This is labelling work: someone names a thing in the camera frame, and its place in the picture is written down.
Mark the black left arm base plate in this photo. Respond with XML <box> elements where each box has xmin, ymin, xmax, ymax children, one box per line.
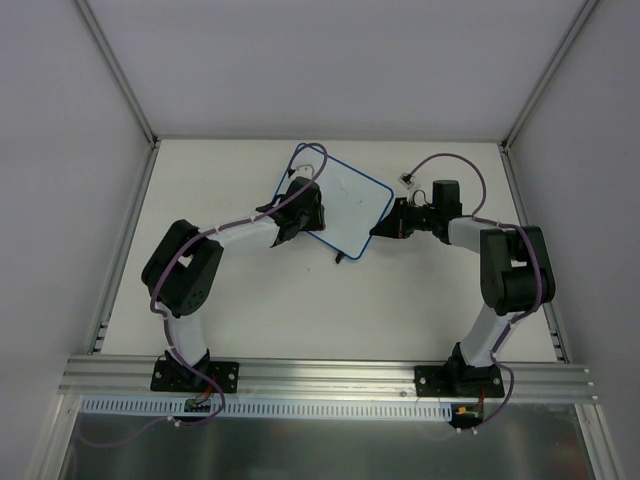
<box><xmin>150</xmin><ymin>355</ymin><xmax>240</xmax><ymax>394</ymax></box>

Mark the aluminium front rail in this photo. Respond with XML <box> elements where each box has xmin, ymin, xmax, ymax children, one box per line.
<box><xmin>58</xmin><ymin>355</ymin><xmax>599</xmax><ymax>404</ymax></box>

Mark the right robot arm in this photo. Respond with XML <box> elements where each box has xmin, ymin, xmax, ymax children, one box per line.
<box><xmin>370</xmin><ymin>180</ymin><xmax>556</xmax><ymax>398</ymax></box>

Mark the white slotted cable duct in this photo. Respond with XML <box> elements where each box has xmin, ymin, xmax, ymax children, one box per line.
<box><xmin>79</xmin><ymin>395</ymin><xmax>453</xmax><ymax>422</ymax></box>

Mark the aluminium corner frame post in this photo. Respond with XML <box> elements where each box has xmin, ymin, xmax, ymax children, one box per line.
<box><xmin>74</xmin><ymin>0</ymin><xmax>160</xmax><ymax>146</ymax></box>

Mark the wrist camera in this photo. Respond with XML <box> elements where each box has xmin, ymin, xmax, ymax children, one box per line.
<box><xmin>291</xmin><ymin>165</ymin><xmax>315</xmax><ymax>179</ymax></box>
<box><xmin>399</xmin><ymin>173</ymin><xmax>415</xmax><ymax>190</ymax></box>

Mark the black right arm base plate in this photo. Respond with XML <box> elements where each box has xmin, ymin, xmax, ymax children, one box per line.
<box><xmin>414</xmin><ymin>365</ymin><xmax>505</xmax><ymax>399</ymax></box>

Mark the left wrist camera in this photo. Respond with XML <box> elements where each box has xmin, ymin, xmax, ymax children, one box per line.
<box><xmin>291</xmin><ymin>165</ymin><xmax>315</xmax><ymax>179</ymax></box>

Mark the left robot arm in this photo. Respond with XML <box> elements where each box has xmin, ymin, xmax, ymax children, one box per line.
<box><xmin>141</xmin><ymin>176</ymin><xmax>325</xmax><ymax>391</ymax></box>

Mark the blue-framed small whiteboard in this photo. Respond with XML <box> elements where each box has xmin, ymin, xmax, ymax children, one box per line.
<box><xmin>275</xmin><ymin>143</ymin><xmax>394</xmax><ymax>260</ymax></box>

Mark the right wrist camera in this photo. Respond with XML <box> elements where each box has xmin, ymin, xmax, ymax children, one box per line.
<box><xmin>399</xmin><ymin>173</ymin><xmax>415</xmax><ymax>190</ymax></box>

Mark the right aluminium frame post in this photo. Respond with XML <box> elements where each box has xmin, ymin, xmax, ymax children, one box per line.
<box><xmin>500</xmin><ymin>0</ymin><xmax>601</xmax><ymax>152</ymax></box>

